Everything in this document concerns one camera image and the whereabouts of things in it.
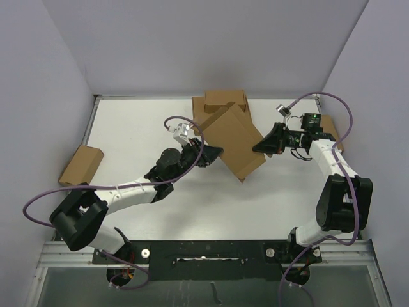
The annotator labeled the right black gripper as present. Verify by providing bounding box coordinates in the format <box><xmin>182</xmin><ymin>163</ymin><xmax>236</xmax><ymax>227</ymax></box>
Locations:
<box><xmin>251</xmin><ymin>123</ymin><xmax>304</xmax><ymax>155</ymax></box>

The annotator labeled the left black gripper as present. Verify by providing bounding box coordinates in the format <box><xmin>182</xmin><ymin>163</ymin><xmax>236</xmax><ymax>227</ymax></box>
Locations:
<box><xmin>169</xmin><ymin>137</ymin><xmax>223</xmax><ymax>183</ymax></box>

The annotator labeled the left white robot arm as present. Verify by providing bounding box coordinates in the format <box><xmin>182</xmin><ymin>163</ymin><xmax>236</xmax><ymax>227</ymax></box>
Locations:
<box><xmin>49</xmin><ymin>138</ymin><xmax>223</xmax><ymax>263</ymax></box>

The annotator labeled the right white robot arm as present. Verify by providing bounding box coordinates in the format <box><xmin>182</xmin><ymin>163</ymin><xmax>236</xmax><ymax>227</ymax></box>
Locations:
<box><xmin>252</xmin><ymin>113</ymin><xmax>373</xmax><ymax>262</ymax></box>

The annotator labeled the large closed cardboard box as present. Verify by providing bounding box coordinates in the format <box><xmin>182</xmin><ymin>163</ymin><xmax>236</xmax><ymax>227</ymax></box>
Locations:
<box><xmin>192</xmin><ymin>97</ymin><xmax>252</xmax><ymax>125</ymax></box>

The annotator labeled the small closed cardboard box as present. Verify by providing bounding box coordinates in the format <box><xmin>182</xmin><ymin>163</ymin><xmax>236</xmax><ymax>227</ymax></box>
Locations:
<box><xmin>204</xmin><ymin>90</ymin><xmax>247</xmax><ymax>113</ymax></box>

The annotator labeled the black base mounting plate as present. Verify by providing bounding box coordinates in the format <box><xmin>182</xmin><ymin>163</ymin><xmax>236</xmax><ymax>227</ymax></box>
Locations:
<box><xmin>92</xmin><ymin>238</ymin><xmax>320</xmax><ymax>287</ymax></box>

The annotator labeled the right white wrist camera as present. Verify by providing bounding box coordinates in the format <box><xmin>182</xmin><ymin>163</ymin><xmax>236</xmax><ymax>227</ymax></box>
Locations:
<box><xmin>276</xmin><ymin>104</ymin><xmax>291</xmax><ymax>118</ymax></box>

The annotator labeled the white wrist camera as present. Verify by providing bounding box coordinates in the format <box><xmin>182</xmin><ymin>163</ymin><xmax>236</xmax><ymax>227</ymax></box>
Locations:
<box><xmin>167</xmin><ymin>123</ymin><xmax>190</xmax><ymax>146</ymax></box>
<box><xmin>276</xmin><ymin>104</ymin><xmax>291</xmax><ymax>118</ymax></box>

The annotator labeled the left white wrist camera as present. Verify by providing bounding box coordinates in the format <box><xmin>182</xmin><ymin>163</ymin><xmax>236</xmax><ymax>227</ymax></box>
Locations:
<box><xmin>167</xmin><ymin>123</ymin><xmax>190</xmax><ymax>146</ymax></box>

